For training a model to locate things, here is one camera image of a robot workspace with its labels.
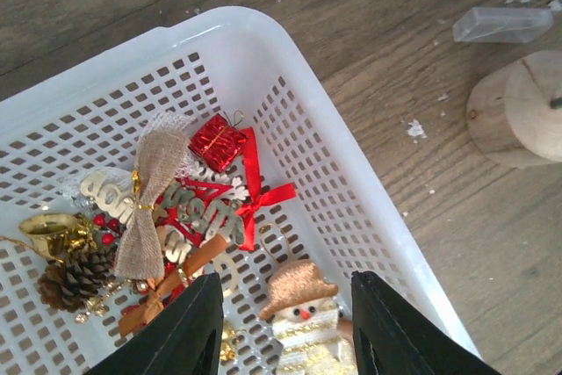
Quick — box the cinnamon stick bundle ornament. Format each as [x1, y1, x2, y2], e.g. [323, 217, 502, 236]
[119, 234, 228, 337]

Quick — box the clear plastic battery box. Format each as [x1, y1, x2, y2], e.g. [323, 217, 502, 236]
[452, 7, 554, 44]

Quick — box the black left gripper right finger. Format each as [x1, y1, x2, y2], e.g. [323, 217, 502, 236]
[351, 271, 497, 375]

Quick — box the white perforated plastic basket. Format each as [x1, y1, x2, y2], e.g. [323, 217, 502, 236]
[1, 7, 475, 374]

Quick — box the small green christmas tree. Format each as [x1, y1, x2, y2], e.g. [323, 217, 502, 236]
[466, 50, 561, 168]

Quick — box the burlap bow ornament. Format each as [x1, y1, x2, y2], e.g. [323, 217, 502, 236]
[114, 112, 192, 279]

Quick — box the red ribbon bow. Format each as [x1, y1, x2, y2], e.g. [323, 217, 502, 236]
[237, 127, 297, 251]

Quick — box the gold bell ornament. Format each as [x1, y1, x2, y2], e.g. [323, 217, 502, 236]
[18, 213, 98, 259]

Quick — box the gold bow ornament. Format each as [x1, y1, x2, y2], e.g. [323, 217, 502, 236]
[220, 320, 246, 363]

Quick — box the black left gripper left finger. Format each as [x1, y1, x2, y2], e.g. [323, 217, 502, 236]
[88, 273, 223, 375]

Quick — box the wooden snowman figurine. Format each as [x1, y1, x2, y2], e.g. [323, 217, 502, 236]
[259, 259, 358, 374]

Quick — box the brown pine cone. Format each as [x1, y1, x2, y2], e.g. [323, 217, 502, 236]
[39, 246, 117, 313]

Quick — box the red gift box ornament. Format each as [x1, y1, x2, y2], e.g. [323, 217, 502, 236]
[189, 114, 248, 173]

